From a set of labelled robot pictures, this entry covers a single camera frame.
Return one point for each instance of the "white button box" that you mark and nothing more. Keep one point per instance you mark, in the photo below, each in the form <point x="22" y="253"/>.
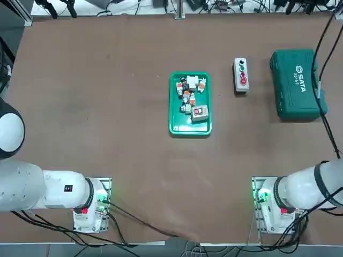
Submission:
<point x="241" y="89"/>

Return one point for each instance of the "red emergency stop button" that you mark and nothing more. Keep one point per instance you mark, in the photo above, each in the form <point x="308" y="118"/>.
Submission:
<point x="244" y="79"/>

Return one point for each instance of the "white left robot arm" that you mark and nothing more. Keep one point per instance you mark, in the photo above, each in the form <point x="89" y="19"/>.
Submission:
<point x="53" y="190"/>

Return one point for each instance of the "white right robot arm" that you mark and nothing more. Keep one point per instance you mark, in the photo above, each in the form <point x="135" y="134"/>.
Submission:
<point x="302" y="184"/>

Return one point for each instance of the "black small component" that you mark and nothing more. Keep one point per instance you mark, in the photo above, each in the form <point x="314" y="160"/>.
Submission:
<point x="183" y="80"/>
<point x="182" y="108"/>

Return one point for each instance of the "green white small component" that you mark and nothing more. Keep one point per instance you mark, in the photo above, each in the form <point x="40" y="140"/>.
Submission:
<point x="187" y="108"/>

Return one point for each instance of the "green plastic tray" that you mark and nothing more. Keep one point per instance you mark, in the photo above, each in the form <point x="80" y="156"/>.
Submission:
<point x="203" y="128"/>

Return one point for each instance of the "orange white terminal block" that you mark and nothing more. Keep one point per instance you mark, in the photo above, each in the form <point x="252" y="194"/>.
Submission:
<point x="201" y="85"/>
<point x="179" y="87"/>
<point x="186" y="95"/>
<point x="192" y="98"/>

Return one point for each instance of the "white plastic block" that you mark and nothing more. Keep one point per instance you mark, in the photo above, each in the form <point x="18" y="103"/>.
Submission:
<point x="192" y="81"/>

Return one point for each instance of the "green plastic tool case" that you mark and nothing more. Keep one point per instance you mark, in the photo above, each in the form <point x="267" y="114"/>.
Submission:
<point x="294" y="85"/>

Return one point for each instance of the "black tripod leg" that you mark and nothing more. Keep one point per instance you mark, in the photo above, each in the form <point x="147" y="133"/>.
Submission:
<point x="71" y="9"/>
<point x="51" y="9"/>

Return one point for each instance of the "black equipment stand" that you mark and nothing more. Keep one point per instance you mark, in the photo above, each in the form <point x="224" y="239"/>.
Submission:
<point x="5" y="72"/>

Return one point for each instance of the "beige switch box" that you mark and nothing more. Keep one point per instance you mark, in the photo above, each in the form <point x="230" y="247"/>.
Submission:
<point x="199" y="113"/>

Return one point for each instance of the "aluminium camera post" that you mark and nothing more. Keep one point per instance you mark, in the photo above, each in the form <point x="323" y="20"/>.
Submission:
<point x="179" y="10"/>

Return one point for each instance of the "aluminium frame rail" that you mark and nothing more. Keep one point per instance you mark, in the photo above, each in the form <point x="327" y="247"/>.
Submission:
<point x="25" y="18"/>

